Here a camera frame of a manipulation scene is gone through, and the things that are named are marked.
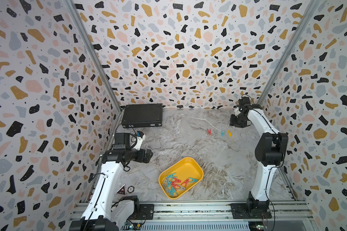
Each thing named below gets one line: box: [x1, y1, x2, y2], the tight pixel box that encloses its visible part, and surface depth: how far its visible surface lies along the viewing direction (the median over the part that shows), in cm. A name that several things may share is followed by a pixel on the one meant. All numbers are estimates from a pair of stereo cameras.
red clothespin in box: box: [171, 177, 182, 188], surface depth 85 cm
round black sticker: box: [127, 185, 135, 194], surface depth 83 cm
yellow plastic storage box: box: [158, 156, 204, 200], surface depth 86 cm
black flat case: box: [121, 103, 163, 129], surface depth 120 cm
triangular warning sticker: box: [114, 183, 127, 196], surface depth 82 cm
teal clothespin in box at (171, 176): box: [167, 172, 178, 182], surface depth 87 cm
